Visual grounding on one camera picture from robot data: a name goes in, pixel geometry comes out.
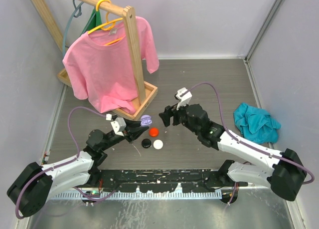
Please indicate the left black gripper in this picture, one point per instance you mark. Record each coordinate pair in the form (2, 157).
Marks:
(130, 135)

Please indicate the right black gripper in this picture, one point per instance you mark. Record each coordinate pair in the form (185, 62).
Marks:
(169, 112)

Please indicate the purple earbud case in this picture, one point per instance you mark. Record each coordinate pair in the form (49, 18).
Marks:
(146, 120)

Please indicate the black earbud case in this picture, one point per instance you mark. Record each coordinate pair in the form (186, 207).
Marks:
(146, 143)

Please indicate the red earbud case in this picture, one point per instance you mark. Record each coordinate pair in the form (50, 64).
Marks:
(154, 132)

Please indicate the white earbud case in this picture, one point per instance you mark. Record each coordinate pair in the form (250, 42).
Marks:
(158, 144)

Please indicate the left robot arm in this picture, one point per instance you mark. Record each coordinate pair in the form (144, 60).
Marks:
(38, 183)

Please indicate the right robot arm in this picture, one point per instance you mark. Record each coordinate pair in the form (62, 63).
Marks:
(282, 172)

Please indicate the pink t-shirt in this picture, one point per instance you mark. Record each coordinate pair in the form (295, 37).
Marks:
(99, 68)

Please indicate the teal crumpled cloth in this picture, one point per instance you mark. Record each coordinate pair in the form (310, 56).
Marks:
(256, 124)

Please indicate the yellow hanger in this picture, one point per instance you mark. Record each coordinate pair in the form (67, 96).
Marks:
(107, 26)

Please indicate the wooden clothes rack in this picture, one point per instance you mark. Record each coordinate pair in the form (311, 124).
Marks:
(146, 91)

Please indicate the green garment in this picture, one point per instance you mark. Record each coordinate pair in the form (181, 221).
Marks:
(94, 21)

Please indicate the teal hanger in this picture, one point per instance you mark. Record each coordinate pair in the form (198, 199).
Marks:
(76, 13)

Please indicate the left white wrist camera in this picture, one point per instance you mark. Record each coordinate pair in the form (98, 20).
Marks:
(118, 124)

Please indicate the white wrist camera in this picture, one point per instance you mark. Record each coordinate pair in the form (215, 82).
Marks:
(183, 96)
(118, 124)

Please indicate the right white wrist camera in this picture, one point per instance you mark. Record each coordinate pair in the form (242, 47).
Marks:
(183, 96)

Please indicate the white slotted cable duct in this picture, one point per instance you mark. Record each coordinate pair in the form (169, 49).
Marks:
(176, 195)

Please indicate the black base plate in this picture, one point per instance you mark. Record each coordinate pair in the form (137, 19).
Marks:
(160, 181)

